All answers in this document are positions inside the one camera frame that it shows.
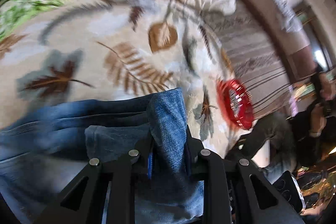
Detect blue denim jeans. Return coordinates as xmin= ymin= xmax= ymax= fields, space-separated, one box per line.
xmin=1 ymin=88 xmax=204 ymax=223

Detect red plastic basket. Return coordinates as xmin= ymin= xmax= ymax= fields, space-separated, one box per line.
xmin=216 ymin=79 xmax=254 ymax=130

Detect brown striped sofa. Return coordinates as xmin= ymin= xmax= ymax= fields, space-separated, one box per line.
xmin=148 ymin=0 xmax=320 ymax=119

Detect beige leaf pattern blanket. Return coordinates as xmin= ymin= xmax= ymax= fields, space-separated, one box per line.
xmin=1 ymin=0 xmax=240 ymax=156

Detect white cloth on sofa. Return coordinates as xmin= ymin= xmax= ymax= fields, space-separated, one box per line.
xmin=273 ymin=0 xmax=302 ymax=33

